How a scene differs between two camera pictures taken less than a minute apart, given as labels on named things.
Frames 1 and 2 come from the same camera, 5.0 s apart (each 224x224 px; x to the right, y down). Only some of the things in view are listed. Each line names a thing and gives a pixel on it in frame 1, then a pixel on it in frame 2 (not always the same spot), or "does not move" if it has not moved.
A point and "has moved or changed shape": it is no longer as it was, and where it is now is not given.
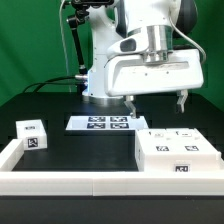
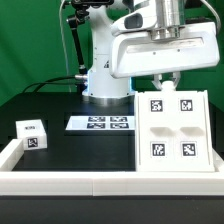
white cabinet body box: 175,150 has moved or changed shape
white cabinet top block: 33,134 does not move
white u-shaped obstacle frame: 76,183 does not move
